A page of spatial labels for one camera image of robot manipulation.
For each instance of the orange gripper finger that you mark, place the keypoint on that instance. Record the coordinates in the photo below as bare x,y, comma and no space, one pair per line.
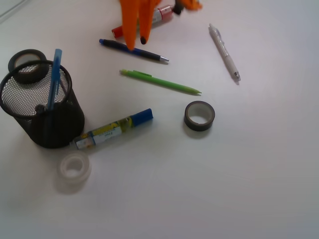
146,11
129,21

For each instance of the dark blue ballpoint pen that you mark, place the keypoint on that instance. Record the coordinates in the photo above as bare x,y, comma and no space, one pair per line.
137,52

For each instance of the green mechanical pencil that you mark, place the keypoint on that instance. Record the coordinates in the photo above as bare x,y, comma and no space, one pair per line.
163,83

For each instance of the white pen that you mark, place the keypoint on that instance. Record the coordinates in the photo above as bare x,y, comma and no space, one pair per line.
229,63

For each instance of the light blue pen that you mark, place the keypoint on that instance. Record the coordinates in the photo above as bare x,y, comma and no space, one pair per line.
55,79

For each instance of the silver pen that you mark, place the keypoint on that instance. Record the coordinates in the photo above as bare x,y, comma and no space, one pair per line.
39,109

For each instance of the dark tape roll behind holder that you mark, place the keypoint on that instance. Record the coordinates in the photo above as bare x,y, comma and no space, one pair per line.
30,74

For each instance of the black mesh pen holder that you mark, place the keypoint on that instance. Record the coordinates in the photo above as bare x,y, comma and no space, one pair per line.
51,129

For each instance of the red cap marker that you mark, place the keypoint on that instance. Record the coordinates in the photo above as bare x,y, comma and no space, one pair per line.
161,14

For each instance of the dark brown tape roll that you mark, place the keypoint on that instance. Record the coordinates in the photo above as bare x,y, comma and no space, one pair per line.
199,116

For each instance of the blue cap marker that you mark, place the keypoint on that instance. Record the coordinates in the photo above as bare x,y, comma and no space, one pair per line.
108,131

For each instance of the clear tape roll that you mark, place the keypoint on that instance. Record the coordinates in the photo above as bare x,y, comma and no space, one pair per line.
74,168

